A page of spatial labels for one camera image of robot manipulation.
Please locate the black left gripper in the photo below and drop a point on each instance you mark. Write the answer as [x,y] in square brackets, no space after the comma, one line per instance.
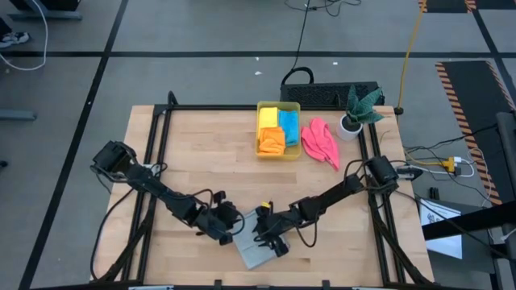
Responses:
[221,221]

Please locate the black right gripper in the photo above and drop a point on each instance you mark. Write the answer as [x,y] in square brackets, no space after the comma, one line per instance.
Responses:
[276,225]

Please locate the grey microfiber towel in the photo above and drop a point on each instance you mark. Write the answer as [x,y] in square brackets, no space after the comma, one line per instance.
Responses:
[254,255]

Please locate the yellow translucent plastic bin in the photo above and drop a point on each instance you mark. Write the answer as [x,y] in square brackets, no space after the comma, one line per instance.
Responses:
[294,152]

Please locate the orange microfiber towel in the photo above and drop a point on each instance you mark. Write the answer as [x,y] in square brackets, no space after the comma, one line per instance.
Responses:
[272,141]

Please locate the pink microfiber towel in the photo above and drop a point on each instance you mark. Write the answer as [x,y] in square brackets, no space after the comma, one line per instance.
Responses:
[322,143]

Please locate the blue microfiber towel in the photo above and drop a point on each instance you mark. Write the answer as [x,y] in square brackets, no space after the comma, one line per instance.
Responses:
[289,127]

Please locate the yellow microfiber towel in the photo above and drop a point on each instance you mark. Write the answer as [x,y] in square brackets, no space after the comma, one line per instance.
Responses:
[268,117]

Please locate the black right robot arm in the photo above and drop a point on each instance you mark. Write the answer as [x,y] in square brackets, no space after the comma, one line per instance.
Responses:
[342,189]

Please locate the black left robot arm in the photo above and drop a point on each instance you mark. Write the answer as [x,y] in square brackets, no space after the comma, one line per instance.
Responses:
[153,185]

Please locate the small yellow tag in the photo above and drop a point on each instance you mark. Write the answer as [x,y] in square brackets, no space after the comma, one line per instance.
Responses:
[265,204]

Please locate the white plant pot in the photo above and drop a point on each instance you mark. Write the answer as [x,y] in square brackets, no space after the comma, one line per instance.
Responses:
[344,131]

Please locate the green snake plant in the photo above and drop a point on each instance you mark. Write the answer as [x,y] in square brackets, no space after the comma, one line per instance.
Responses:
[360,108]

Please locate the white paper sheet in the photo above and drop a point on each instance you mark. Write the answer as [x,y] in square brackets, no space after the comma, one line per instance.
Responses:
[441,225]

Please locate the yellow power plug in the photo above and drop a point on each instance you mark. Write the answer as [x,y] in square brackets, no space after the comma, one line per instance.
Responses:
[449,163]

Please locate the black metal beam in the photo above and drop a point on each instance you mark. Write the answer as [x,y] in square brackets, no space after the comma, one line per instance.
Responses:
[475,219]

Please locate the grey floor foot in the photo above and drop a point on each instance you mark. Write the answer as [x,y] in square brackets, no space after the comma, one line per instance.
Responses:
[16,115]

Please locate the black hazard-striped floor mat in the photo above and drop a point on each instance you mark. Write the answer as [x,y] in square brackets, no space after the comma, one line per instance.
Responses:
[447,5]
[471,113]

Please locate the person's foot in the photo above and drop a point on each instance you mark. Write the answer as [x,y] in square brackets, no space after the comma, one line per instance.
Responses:
[14,39]

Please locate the dark desk base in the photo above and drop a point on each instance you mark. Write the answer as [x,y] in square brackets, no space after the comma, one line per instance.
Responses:
[44,5]

